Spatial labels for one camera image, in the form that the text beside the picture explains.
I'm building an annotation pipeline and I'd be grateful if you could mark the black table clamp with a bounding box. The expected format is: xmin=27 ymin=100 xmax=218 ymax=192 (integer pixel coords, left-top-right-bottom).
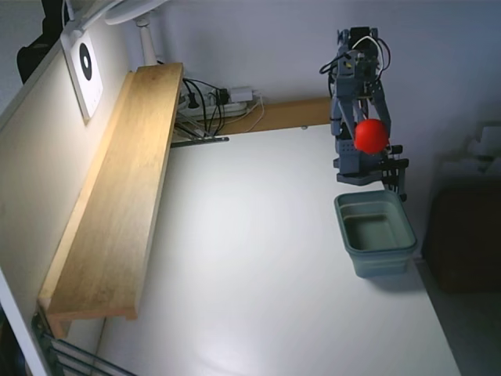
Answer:
xmin=381 ymin=143 xmax=410 ymax=203

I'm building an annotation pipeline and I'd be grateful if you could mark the grey blue gripper finger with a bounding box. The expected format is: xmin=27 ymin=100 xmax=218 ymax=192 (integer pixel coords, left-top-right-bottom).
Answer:
xmin=340 ymin=97 xmax=363 ymax=140
xmin=373 ymin=91 xmax=393 ymax=140

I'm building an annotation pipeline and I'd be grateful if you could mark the thin white cable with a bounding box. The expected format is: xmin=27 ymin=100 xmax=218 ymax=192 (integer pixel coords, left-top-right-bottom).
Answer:
xmin=244 ymin=97 xmax=267 ymax=132

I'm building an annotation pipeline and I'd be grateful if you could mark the white panel with black circle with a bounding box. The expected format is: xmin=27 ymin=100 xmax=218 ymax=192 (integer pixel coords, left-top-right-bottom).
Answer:
xmin=59 ymin=29 xmax=106 ymax=126

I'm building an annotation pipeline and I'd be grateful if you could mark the wooden back rail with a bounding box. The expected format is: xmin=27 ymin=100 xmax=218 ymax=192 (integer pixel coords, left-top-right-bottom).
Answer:
xmin=218 ymin=97 xmax=333 ymax=136

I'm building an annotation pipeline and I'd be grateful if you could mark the white desk lamp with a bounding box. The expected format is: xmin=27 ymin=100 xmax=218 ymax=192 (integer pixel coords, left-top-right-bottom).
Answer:
xmin=62 ymin=0 xmax=169 ymax=66

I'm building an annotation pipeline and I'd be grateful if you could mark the long wooden shelf board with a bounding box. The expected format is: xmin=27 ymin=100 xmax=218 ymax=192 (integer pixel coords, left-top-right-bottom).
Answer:
xmin=38 ymin=62 xmax=185 ymax=340

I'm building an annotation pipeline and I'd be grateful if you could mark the grey collapsible container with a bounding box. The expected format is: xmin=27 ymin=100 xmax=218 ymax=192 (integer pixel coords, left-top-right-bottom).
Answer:
xmin=333 ymin=190 xmax=418 ymax=280

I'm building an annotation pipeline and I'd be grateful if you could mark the grey blue gripper body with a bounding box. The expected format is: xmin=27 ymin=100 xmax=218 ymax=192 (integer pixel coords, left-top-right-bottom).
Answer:
xmin=334 ymin=48 xmax=385 ymax=99

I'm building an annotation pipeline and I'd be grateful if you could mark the red ball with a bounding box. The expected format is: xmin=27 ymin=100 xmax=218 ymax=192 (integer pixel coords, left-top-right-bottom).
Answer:
xmin=354 ymin=118 xmax=390 ymax=154

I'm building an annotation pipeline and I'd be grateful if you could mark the white power strip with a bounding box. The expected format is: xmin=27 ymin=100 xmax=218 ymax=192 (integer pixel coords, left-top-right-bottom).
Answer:
xmin=178 ymin=99 xmax=251 ymax=118

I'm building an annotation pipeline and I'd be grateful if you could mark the metal shelf bracket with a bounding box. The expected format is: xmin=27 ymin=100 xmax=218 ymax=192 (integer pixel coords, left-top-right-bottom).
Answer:
xmin=170 ymin=117 xmax=230 ymax=148

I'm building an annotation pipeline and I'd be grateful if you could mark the metal rack frame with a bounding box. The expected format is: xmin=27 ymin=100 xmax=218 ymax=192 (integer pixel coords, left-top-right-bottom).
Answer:
xmin=31 ymin=309 xmax=138 ymax=376

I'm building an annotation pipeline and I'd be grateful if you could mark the white power adapter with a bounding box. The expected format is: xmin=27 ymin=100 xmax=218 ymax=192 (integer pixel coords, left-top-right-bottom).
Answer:
xmin=229 ymin=86 xmax=254 ymax=102

